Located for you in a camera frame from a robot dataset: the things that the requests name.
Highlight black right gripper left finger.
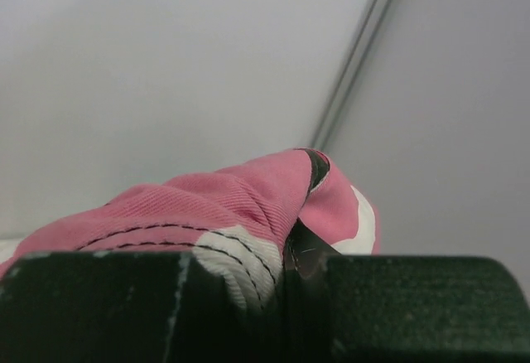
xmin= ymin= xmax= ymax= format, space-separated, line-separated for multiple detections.
xmin=1 ymin=252 xmax=285 ymax=362

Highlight pink camouflage trousers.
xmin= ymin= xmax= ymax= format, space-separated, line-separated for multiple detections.
xmin=1 ymin=148 xmax=379 ymax=313

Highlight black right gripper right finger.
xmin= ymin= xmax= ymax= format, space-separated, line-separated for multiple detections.
xmin=284 ymin=222 xmax=529 ymax=362

